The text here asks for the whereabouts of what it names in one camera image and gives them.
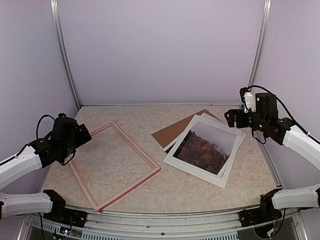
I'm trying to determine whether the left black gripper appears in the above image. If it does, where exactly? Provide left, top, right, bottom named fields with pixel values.
left=61, top=123, right=91, bottom=159

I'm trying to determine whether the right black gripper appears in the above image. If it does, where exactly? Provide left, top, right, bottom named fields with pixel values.
left=224, top=108, right=268, bottom=133

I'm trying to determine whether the landscape photo print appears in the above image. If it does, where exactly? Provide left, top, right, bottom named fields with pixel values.
left=162, top=117, right=246, bottom=189

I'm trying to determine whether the brown cardboard backing board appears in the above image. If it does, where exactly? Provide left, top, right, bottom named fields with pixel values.
left=152, top=109, right=221, bottom=148

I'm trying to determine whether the wooden picture frame pink edge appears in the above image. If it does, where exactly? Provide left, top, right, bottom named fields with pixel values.
left=70, top=121, right=161, bottom=212

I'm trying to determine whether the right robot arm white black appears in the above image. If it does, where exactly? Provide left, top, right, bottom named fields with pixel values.
left=224, top=89, right=320, bottom=222

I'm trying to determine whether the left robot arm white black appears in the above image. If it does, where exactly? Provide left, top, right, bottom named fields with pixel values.
left=0, top=113, right=92, bottom=223

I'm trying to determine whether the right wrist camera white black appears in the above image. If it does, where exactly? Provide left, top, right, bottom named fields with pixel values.
left=239, top=87, right=256, bottom=113

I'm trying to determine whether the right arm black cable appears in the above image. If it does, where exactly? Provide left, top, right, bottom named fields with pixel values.
left=246, top=84, right=320, bottom=146

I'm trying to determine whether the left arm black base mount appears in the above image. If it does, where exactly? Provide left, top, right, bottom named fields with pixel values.
left=43, top=207, right=88, bottom=228

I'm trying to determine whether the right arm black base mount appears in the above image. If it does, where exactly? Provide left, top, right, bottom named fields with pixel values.
left=238, top=207, right=283, bottom=228

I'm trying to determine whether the front aluminium rail base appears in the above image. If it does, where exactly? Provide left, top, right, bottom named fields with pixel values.
left=17, top=204, right=308, bottom=240

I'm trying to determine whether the right aluminium corner post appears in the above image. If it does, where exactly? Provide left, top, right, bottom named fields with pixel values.
left=248, top=0, right=272, bottom=86

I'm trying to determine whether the aluminium corner post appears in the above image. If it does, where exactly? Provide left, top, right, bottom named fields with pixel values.
left=248, top=0, right=272, bottom=86
left=50, top=0, right=82, bottom=111

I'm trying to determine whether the left aluminium corner post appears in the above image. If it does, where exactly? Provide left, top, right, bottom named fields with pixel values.
left=50, top=0, right=82, bottom=111

